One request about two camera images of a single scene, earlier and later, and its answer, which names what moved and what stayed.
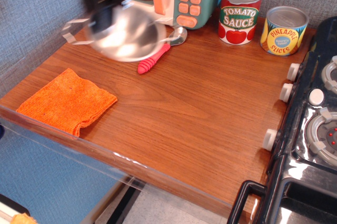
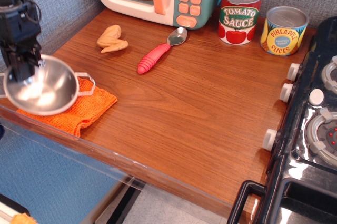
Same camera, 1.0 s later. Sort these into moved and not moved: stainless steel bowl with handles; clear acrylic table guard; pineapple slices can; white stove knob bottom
Moved: stainless steel bowl with handles
Not moved: pineapple slices can; white stove knob bottom; clear acrylic table guard
